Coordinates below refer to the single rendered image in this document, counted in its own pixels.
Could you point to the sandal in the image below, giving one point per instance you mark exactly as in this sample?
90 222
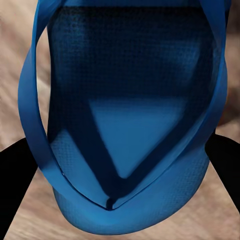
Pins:
137 87

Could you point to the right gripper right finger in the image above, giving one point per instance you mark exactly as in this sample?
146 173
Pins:
224 154

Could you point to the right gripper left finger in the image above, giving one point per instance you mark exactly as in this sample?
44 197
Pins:
17 169

